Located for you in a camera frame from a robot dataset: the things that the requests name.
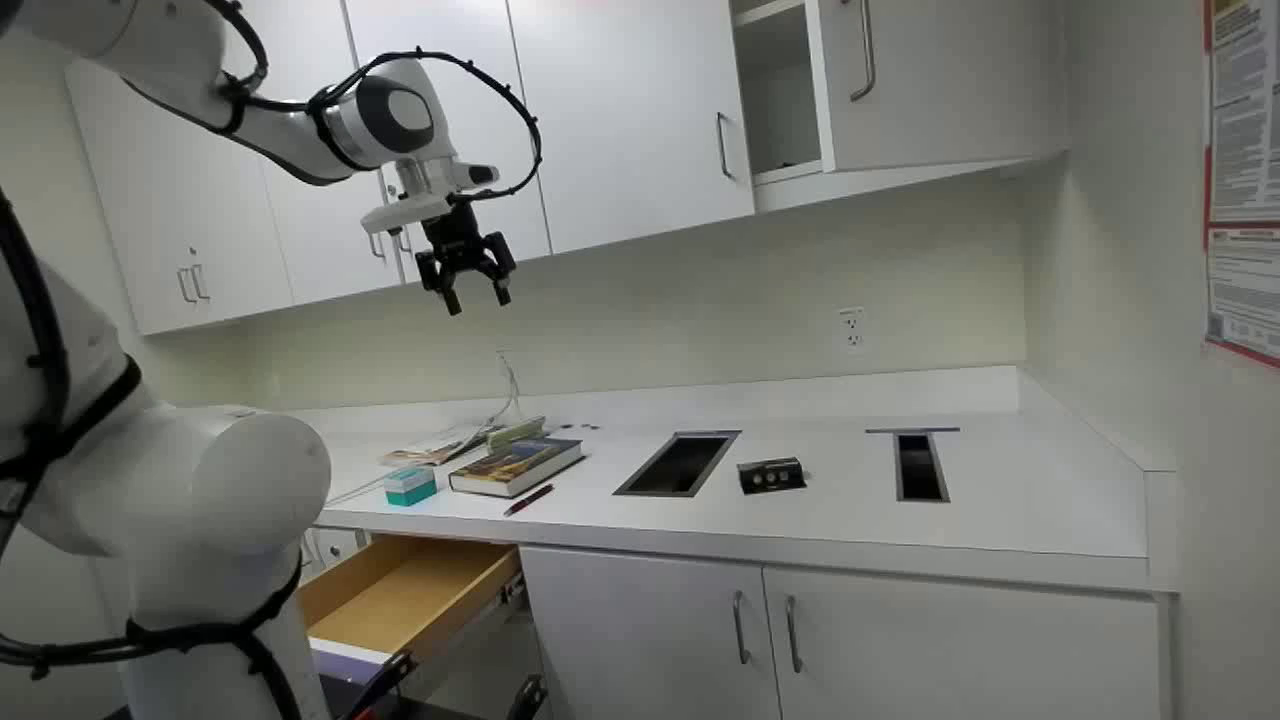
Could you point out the white wall outlet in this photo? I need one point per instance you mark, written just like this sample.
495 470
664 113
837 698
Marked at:
851 331

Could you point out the open wooden drawer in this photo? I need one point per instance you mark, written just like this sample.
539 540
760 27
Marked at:
402 595

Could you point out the white closed drawer front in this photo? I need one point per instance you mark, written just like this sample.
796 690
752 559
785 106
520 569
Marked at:
329 548

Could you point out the open white upper cabinet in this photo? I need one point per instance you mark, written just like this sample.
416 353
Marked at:
781 102

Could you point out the red-bordered text poster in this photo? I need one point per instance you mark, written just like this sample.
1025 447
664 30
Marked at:
1245 113

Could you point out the small black countertop item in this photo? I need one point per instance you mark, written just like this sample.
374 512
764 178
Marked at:
769 473

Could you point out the stack of papers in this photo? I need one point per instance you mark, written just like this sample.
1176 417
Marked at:
435 449

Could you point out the dark hardcover book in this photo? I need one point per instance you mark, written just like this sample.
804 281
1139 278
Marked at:
516 467

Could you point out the open white upper cabinet door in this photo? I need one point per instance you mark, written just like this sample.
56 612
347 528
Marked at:
945 81

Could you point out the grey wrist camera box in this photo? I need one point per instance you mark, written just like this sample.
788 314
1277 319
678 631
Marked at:
473 178

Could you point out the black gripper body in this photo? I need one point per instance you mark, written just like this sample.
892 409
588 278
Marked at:
460 246

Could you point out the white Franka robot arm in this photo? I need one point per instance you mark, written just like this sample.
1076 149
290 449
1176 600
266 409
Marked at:
172 495

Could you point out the red-bordered notice poster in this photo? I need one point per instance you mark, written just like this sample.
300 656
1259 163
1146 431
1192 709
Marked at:
1245 287

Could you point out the teal and white box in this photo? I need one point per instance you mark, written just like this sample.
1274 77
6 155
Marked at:
411 487

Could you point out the dark pen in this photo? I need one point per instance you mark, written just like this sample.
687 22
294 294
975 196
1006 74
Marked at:
528 502

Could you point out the white lower cabinet door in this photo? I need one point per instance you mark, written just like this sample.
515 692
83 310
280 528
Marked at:
646 634

